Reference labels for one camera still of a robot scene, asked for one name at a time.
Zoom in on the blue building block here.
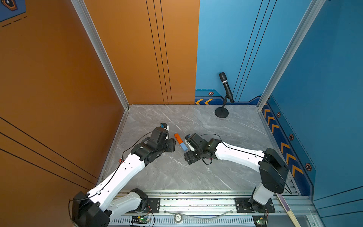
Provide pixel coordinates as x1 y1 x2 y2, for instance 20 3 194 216
180 142 188 151

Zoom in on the orange building block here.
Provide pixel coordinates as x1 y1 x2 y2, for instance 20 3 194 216
174 133 183 144

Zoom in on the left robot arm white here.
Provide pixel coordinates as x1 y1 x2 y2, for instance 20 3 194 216
69 123 176 227

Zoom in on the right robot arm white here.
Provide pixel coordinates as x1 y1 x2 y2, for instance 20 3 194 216
184 133 291 213

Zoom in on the black microphone stand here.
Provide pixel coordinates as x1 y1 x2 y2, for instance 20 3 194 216
215 96 229 118

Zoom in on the round silver disc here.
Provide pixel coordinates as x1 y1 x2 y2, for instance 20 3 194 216
174 213 182 223

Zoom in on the black microphone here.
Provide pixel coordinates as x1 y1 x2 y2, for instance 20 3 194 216
219 72 234 103

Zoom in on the right green circuit board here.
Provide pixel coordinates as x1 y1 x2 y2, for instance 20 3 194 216
252 216 268 227

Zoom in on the green circuit board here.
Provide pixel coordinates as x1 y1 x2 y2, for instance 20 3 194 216
252 216 268 227
130 216 152 227

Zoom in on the left green circuit board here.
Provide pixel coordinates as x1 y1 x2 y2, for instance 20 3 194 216
130 216 152 227

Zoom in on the folded hand fan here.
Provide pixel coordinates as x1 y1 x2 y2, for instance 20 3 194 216
277 194 301 227

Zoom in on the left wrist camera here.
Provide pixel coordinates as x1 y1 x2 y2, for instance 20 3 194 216
160 123 170 131

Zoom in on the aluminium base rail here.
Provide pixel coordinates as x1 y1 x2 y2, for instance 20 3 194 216
108 190 324 227

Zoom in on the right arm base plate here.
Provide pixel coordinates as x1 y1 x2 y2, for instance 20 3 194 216
234 197 276 213

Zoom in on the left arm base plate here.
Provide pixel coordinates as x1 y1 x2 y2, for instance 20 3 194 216
130 198 161 214

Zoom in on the aluminium corner post right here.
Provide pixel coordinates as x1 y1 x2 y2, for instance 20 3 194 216
257 0 327 111

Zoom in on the aluminium corner post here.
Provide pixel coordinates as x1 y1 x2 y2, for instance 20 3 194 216
257 0 327 111
71 0 130 111

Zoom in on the aluminium corner post left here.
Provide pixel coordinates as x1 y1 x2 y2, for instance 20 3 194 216
71 0 130 111

